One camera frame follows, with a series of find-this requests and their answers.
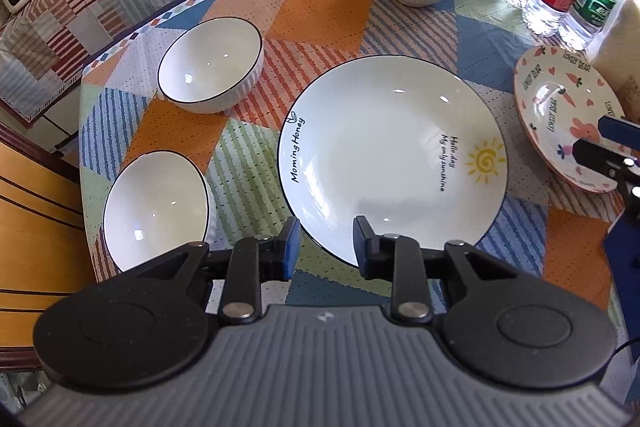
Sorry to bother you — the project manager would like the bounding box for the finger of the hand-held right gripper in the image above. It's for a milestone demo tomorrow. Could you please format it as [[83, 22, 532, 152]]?
[[598, 116, 640, 145], [572, 138, 640, 208]]

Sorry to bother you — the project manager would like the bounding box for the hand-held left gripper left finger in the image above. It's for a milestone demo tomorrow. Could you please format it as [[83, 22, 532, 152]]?
[[117, 217, 302, 327]]

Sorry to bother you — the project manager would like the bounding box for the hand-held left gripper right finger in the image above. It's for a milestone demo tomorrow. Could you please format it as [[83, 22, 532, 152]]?
[[352, 216, 531, 325]]

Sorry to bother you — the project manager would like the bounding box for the pink carrot print plate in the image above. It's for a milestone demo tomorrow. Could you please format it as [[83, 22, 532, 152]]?
[[513, 46, 628, 194]]

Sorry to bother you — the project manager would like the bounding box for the white plate with sun print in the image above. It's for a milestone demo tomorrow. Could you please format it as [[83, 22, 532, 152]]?
[[276, 55, 511, 269]]

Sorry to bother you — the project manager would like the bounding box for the colourful patchwork tablecloth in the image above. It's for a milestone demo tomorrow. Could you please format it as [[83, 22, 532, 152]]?
[[79, 0, 640, 358]]

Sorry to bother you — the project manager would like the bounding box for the wooden chair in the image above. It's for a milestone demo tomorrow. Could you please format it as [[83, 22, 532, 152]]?
[[0, 122, 108, 373]]

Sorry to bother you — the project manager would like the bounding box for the striped patchwork counter cloth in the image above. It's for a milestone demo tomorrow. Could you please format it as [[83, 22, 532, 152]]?
[[0, 0, 251, 122]]

